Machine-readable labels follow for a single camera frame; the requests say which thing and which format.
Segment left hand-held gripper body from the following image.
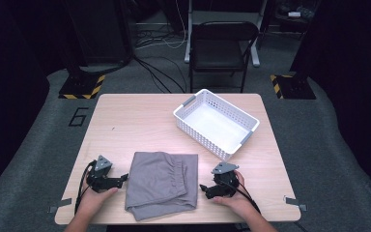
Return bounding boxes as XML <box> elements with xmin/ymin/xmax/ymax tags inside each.
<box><xmin>86</xmin><ymin>155</ymin><xmax>121</xmax><ymax>193</ymax></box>

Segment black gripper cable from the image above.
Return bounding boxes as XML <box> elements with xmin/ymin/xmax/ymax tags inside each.
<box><xmin>220</xmin><ymin>180</ymin><xmax>262</xmax><ymax>215</ymax></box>
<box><xmin>73</xmin><ymin>159</ymin><xmax>99</xmax><ymax>216</ymax></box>

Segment black folding chair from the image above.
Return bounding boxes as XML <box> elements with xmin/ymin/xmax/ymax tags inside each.
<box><xmin>184</xmin><ymin>0</ymin><xmax>269</xmax><ymax>68</ymax></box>
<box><xmin>187</xmin><ymin>20</ymin><xmax>261</xmax><ymax>95</ymax></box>

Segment white floor cable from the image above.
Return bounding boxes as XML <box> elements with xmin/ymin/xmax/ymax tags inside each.
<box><xmin>134</xmin><ymin>0</ymin><xmax>188</xmax><ymax>50</ymax></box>

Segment person's right hand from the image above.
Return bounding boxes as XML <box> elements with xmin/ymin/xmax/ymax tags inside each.
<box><xmin>212</xmin><ymin>169</ymin><xmax>256</xmax><ymax>218</ymax></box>

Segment grey tape strip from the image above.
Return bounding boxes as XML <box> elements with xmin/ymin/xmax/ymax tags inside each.
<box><xmin>47</xmin><ymin>197</ymin><xmax>73</xmax><ymax>214</ymax></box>
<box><xmin>283</xmin><ymin>195</ymin><xmax>308</xmax><ymax>213</ymax></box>

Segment black floor cables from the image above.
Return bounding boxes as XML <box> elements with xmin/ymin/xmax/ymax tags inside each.
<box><xmin>131</xmin><ymin>28</ymin><xmax>187</xmax><ymax>95</ymax></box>

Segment black yellow striped stand base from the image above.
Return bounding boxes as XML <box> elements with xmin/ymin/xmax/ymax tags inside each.
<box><xmin>58</xmin><ymin>72</ymin><xmax>106</xmax><ymax>101</ymax></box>
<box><xmin>269</xmin><ymin>73</ymin><xmax>317</xmax><ymax>101</ymax></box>

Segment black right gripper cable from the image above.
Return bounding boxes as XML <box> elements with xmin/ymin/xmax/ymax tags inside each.
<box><xmin>220</xmin><ymin>180</ymin><xmax>262</xmax><ymax>215</ymax></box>

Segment person's left hand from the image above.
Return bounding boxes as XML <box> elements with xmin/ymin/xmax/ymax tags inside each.
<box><xmin>76</xmin><ymin>187</ymin><xmax>119</xmax><ymax>218</ymax></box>

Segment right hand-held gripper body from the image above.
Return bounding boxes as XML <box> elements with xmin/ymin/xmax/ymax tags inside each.
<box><xmin>210</xmin><ymin>161</ymin><xmax>241</xmax><ymax>198</ymax></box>

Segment grey shorts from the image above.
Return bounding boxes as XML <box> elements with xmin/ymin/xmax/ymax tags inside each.
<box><xmin>124</xmin><ymin>151</ymin><xmax>199</xmax><ymax>222</ymax></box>

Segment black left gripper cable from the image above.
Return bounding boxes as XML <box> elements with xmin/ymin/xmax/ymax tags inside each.
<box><xmin>73</xmin><ymin>159</ymin><xmax>99</xmax><ymax>216</ymax></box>

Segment white plastic basket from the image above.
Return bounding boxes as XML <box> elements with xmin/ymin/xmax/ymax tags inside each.
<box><xmin>172</xmin><ymin>88</ymin><xmax>261</xmax><ymax>162</ymax></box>

